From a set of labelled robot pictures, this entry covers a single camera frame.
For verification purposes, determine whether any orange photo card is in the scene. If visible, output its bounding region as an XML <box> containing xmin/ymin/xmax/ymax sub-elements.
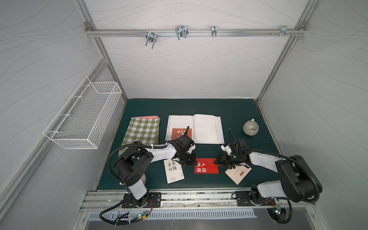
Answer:
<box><xmin>172</xmin><ymin>128</ymin><xmax>192</xmax><ymax>140</ymax></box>

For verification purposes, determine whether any pale pink photo card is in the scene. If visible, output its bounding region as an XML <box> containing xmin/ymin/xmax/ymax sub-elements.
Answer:
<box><xmin>225</xmin><ymin>164</ymin><xmax>252</xmax><ymax>185</ymax></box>

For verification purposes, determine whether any white photo album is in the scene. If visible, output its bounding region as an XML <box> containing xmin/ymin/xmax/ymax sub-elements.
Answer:
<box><xmin>165</xmin><ymin>114</ymin><xmax>225</xmax><ymax>144</ymax></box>

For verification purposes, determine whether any red photo card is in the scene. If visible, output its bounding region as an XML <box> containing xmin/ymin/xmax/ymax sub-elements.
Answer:
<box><xmin>195</xmin><ymin>158</ymin><xmax>219</xmax><ymax>174</ymax></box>

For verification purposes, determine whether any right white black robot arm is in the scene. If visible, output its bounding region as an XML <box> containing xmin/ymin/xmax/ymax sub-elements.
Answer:
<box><xmin>214</xmin><ymin>139</ymin><xmax>323</xmax><ymax>205</ymax></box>

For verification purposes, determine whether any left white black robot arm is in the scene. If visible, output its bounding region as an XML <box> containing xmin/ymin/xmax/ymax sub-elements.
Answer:
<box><xmin>114</xmin><ymin>135</ymin><xmax>197</xmax><ymax>201</ymax></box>

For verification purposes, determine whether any white photo card black text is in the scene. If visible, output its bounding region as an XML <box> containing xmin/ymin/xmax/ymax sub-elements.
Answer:
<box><xmin>163</xmin><ymin>159</ymin><xmax>185</xmax><ymax>184</ymax></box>

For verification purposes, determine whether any green checkered photo album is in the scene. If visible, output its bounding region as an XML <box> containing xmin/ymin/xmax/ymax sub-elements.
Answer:
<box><xmin>121</xmin><ymin>116</ymin><xmax>160</xmax><ymax>145</ymax></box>

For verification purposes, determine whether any ribbed grey ceramic teapot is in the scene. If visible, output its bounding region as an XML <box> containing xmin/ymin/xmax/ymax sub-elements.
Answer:
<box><xmin>242</xmin><ymin>118</ymin><xmax>259</xmax><ymax>136</ymax></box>

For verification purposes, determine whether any white slotted vent strip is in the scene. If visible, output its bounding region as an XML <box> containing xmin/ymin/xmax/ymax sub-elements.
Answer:
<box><xmin>88</xmin><ymin>209</ymin><xmax>257</xmax><ymax>221</ymax></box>

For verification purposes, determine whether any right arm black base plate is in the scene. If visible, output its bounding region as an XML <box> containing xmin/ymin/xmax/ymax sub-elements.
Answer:
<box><xmin>231</xmin><ymin>190</ymin><xmax>275</xmax><ymax>207</ymax></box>

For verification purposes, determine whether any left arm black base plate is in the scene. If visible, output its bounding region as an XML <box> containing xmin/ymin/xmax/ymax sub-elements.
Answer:
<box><xmin>122</xmin><ymin>192</ymin><xmax>162</xmax><ymax>209</ymax></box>

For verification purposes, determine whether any left black corrugated cable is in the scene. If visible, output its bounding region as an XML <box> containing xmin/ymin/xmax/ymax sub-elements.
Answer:
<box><xmin>99</xmin><ymin>143</ymin><xmax>167</xmax><ymax>225</ymax></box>

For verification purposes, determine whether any black corrugated cable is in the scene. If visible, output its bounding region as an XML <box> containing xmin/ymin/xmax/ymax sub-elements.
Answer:
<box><xmin>99</xmin><ymin>143</ymin><xmax>167</xmax><ymax>225</ymax></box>
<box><xmin>250</xmin><ymin>149</ymin><xmax>323</xmax><ymax>224</ymax></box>

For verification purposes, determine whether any right black corrugated cable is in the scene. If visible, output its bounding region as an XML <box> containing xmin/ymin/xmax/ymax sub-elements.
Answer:
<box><xmin>250</xmin><ymin>149</ymin><xmax>323</xmax><ymax>224</ymax></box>

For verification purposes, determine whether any white wire basket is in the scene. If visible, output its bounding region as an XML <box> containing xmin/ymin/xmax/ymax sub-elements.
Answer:
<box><xmin>43</xmin><ymin>77</ymin><xmax>122</xmax><ymax>150</ymax></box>

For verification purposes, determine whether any metal bracket with screws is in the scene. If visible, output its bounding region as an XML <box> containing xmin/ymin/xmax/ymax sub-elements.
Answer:
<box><xmin>270</xmin><ymin>26</ymin><xmax>296</xmax><ymax>37</ymax></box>

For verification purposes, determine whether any horizontal aluminium rail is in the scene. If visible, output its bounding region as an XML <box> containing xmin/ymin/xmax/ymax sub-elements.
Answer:
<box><xmin>86</xmin><ymin>28</ymin><xmax>307</xmax><ymax>37</ymax></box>

